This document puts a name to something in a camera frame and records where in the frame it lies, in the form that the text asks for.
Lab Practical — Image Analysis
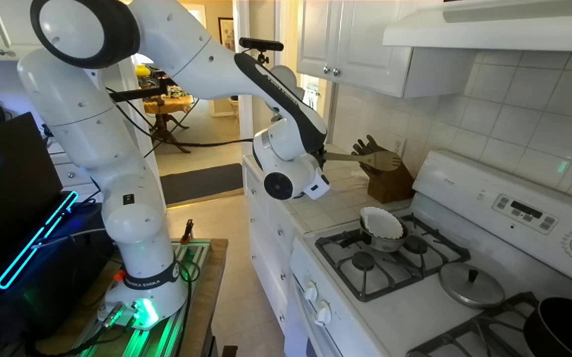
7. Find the white lower counter cabinet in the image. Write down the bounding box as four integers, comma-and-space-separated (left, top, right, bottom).
243, 157, 303, 333

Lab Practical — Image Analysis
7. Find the dark floor rug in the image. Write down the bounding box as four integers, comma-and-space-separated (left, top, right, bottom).
160, 163, 245, 207

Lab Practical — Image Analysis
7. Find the wooden knife block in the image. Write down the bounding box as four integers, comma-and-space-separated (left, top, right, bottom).
358, 147, 416, 205

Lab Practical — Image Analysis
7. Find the small black clamp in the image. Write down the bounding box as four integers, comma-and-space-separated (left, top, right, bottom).
182, 218, 198, 244

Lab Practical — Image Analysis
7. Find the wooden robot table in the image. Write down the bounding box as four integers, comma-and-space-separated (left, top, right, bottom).
35, 236, 231, 357

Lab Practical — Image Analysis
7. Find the wooden dining table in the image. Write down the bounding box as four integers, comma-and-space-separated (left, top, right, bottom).
142, 93, 196, 155

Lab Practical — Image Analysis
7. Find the white upper cabinet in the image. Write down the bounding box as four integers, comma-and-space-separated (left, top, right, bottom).
297, 0, 478, 99
0, 0, 45, 64

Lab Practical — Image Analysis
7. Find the white gas stove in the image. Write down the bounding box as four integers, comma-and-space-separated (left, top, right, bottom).
285, 147, 572, 357

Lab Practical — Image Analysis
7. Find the silver pot lid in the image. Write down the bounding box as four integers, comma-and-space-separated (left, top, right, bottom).
440, 262, 507, 312

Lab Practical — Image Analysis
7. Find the white drawer cabinet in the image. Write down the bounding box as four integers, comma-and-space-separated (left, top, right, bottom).
47, 137, 106, 201

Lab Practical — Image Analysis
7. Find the dark stove burner grate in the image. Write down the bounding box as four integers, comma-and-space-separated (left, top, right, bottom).
408, 292, 547, 357

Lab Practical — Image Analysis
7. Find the black equipment box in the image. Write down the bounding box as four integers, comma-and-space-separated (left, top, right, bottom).
0, 197, 120, 343

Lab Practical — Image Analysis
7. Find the white range hood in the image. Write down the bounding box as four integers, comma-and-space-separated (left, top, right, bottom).
382, 0, 572, 54

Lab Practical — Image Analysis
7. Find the black laptop with blue light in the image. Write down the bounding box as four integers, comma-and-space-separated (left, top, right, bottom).
0, 111, 80, 294

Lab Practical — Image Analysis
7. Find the black cooking pot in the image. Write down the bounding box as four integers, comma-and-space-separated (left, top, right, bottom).
523, 296, 572, 357

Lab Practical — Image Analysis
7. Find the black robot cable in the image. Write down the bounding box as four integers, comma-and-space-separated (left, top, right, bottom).
106, 86, 259, 151

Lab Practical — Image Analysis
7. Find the black stereo camera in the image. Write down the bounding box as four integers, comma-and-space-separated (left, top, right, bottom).
239, 36, 287, 54

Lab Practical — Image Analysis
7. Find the dark metal handle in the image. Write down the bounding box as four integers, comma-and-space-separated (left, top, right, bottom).
315, 214, 472, 304

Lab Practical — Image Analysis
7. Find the framed wall picture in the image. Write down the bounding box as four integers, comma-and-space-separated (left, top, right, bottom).
217, 16, 237, 52

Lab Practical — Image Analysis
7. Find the black camera stand pole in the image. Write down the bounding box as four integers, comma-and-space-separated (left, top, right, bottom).
110, 82, 180, 103

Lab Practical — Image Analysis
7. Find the green-lit robot base plate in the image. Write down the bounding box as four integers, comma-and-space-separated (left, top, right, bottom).
80, 240, 213, 357

